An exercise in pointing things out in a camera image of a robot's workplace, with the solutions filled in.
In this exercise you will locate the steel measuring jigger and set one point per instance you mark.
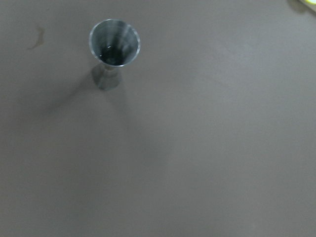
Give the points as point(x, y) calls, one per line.
point(115, 44)

